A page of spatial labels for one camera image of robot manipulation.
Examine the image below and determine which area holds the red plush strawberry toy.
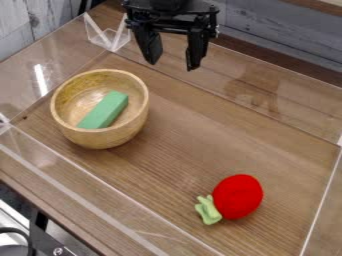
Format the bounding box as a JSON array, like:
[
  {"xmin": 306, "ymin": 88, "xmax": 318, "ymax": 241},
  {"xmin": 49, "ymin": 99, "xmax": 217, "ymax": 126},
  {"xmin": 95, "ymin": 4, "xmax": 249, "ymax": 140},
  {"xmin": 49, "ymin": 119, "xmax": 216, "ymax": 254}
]
[{"xmin": 195, "ymin": 174, "xmax": 264, "ymax": 225}]

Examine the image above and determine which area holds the brown wooden bowl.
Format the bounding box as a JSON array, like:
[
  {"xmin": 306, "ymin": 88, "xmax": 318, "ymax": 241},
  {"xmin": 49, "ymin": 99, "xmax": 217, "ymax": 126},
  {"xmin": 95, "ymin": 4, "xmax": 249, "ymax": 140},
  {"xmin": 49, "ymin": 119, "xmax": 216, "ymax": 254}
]
[{"xmin": 49, "ymin": 69, "xmax": 149, "ymax": 149}]

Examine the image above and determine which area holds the clear acrylic corner bracket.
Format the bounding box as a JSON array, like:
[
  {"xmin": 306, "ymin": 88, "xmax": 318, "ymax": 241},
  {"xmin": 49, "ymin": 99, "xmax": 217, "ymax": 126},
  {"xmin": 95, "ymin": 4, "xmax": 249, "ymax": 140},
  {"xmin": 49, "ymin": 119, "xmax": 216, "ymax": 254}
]
[{"xmin": 83, "ymin": 13, "xmax": 131, "ymax": 53}]

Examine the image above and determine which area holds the green foam block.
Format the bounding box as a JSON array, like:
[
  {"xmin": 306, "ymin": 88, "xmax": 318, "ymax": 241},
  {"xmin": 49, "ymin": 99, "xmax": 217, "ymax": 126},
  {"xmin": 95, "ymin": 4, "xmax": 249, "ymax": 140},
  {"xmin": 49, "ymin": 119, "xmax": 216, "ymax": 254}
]
[{"xmin": 77, "ymin": 91, "xmax": 128, "ymax": 129}]

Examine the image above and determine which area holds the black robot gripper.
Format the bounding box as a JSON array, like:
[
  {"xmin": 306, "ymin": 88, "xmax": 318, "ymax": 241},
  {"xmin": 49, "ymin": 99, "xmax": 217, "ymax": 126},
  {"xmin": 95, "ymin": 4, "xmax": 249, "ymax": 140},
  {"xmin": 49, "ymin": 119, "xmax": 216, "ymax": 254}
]
[{"xmin": 121, "ymin": 0, "xmax": 219, "ymax": 71}]

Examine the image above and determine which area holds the black cable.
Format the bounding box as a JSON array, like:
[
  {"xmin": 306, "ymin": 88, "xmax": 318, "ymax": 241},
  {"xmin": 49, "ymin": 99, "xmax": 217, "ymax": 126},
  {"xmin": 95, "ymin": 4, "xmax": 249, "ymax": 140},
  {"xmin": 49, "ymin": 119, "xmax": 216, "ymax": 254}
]
[{"xmin": 0, "ymin": 227, "xmax": 34, "ymax": 256}]

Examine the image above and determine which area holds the clear acrylic tray wall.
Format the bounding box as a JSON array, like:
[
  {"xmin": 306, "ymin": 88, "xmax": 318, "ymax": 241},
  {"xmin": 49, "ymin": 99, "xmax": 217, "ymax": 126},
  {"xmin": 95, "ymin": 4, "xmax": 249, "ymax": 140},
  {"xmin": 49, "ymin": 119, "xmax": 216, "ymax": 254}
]
[{"xmin": 0, "ymin": 114, "xmax": 223, "ymax": 256}]

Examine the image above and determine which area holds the black table leg bracket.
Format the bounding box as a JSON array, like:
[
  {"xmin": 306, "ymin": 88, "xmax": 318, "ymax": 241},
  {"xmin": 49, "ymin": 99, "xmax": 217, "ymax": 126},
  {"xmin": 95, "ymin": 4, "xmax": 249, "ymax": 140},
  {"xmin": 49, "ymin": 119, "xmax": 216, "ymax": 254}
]
[{"xmin": 26, "ymin": 208, "xmax": 78, "ymax": 256}]

